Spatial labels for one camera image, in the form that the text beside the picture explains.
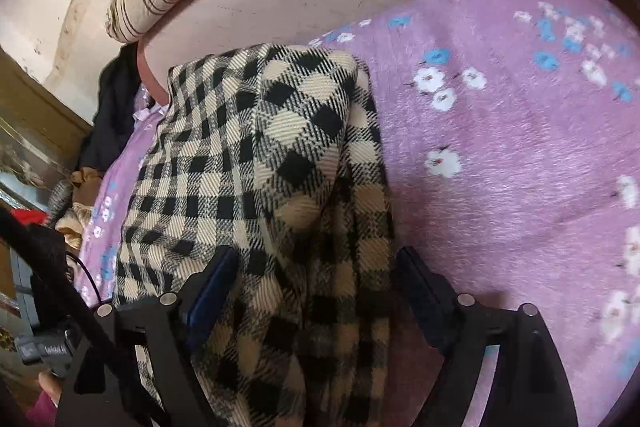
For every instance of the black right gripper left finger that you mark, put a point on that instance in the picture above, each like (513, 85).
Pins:
(174, 327)

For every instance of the red cloth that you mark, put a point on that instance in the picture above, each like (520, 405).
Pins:
(29, 216)

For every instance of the purple floral bed sheet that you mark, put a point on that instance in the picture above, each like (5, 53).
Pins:
(510, 141)

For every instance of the dark navy garment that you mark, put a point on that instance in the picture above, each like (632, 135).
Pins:
(113, 123)

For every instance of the tan brown clothes pile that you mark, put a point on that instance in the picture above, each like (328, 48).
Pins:
(71, 205)

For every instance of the wooden glass cabinet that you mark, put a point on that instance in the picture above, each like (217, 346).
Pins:
(40, 143)

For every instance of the black cream plaid coat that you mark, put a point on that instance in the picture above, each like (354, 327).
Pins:
(276, 152)

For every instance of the person's left hand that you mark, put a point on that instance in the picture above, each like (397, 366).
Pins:
(51, 385)

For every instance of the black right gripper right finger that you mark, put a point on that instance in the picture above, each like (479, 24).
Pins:
(460, 329)

